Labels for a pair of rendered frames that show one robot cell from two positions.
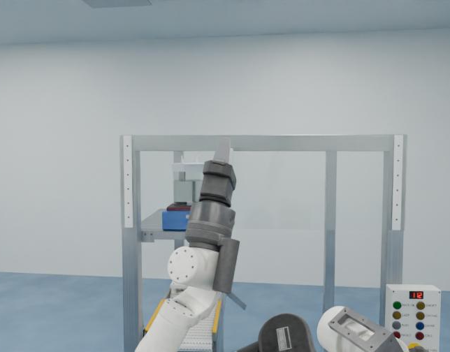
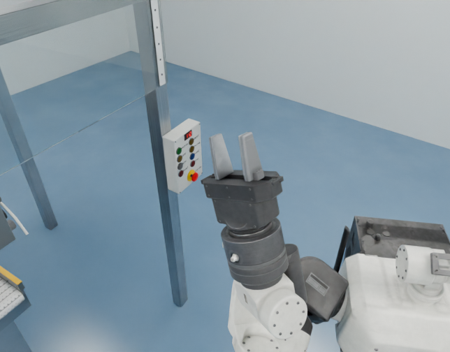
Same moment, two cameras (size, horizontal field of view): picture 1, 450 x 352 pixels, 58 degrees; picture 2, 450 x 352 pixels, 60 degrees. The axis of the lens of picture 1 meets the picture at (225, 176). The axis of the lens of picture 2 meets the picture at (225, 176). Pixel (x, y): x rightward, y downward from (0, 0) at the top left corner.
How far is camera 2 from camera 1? 0.79 m
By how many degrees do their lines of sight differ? 65
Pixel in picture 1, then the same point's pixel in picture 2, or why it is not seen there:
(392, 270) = (163, 122)
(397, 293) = (177, 141)
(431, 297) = (196, 130)
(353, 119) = not seen: outside the picture
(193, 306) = (254, 329)
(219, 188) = (275, 207)
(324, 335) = (417, 278)
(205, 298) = not seen: hidden behind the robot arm
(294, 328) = (316, 269)
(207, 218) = (279, 250)
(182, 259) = (286, 313)
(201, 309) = not seen: hidden behind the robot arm
